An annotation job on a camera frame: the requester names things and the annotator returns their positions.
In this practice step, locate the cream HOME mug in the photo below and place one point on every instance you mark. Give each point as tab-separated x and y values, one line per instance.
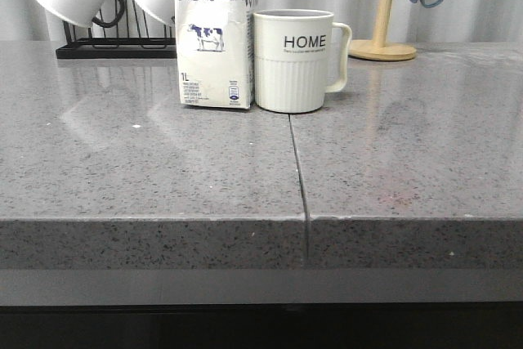
291	59

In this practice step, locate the whole milk carton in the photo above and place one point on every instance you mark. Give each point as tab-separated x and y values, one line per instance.
215	52

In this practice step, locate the wooden mug tree stand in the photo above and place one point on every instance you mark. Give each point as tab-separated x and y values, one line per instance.
378	48

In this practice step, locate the black wire mug rack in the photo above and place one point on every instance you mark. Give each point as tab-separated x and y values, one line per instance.
136	35

